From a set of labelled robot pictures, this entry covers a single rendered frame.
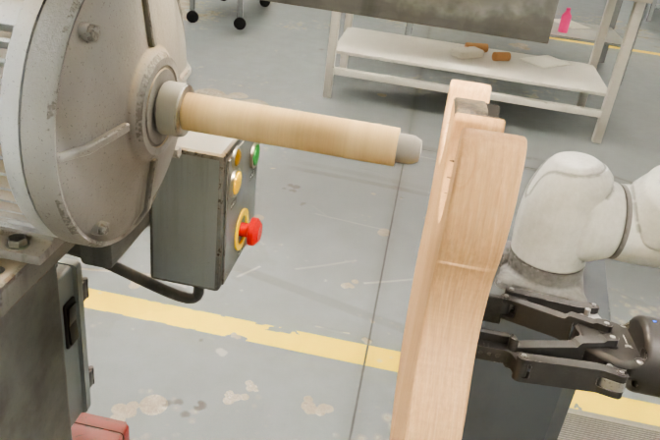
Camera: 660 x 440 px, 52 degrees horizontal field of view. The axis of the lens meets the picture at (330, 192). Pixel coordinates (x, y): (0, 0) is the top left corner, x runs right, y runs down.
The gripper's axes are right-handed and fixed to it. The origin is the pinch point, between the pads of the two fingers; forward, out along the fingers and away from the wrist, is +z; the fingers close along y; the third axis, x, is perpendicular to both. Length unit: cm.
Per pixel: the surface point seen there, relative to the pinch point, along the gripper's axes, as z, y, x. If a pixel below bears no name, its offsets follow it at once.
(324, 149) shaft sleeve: 14.8, -8.8, 18.1
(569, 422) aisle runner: -52, 115, -93
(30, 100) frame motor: 33.5, -19.9, 21.6
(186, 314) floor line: 73, 129, -90
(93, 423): 49, 19, -41
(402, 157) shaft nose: 8.5, -8.6, 18.4
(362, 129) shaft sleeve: 12.0, -8.4, 20.2
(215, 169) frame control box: 30.6, 13.1, 6.6
